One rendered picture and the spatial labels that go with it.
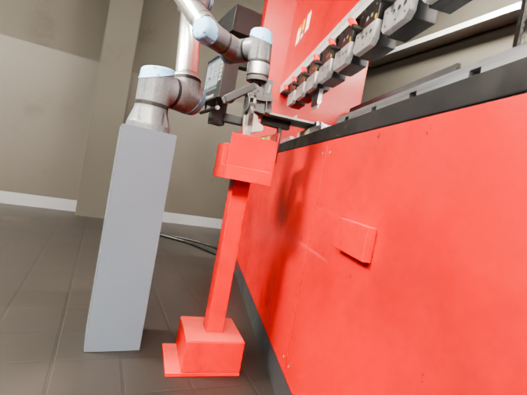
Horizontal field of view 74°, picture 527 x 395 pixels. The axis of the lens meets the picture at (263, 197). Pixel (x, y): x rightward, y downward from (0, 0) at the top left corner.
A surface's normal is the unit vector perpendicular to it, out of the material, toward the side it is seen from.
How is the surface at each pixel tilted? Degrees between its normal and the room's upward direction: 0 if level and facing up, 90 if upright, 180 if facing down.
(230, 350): 90
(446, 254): 90
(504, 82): 90
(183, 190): 90
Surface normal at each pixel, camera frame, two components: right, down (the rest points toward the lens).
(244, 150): 0.32, 0.10
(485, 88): -0.97, -0.18
